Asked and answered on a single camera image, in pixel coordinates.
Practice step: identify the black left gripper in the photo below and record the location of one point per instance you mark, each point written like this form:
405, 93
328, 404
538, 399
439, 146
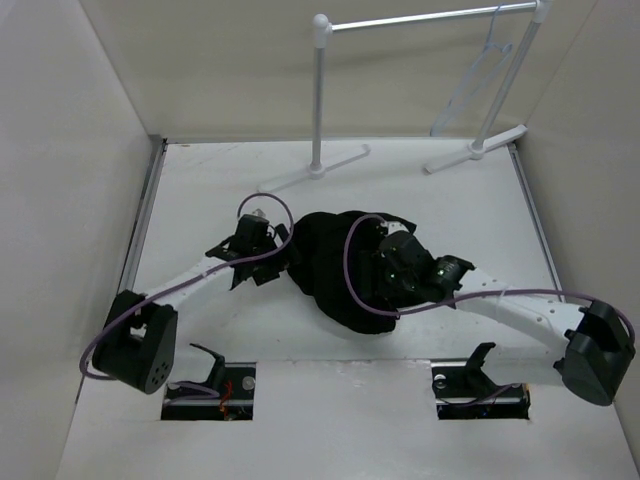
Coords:
288, 255

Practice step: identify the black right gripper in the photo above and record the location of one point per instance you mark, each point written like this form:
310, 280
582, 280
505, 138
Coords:
377, 263

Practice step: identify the black trousers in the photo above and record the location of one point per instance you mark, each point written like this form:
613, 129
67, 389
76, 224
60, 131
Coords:
320, 238

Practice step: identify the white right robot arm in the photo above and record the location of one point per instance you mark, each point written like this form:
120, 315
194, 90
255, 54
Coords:
581, 343

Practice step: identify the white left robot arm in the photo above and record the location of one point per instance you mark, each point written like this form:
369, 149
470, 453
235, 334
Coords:
138, 342

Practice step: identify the white clothes rack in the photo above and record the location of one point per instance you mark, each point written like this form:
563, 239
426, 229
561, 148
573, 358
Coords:
392, 75

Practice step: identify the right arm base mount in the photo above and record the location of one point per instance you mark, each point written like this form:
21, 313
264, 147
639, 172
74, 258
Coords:
463, 391

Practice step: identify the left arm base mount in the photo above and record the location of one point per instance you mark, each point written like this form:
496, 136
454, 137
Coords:
204, 386

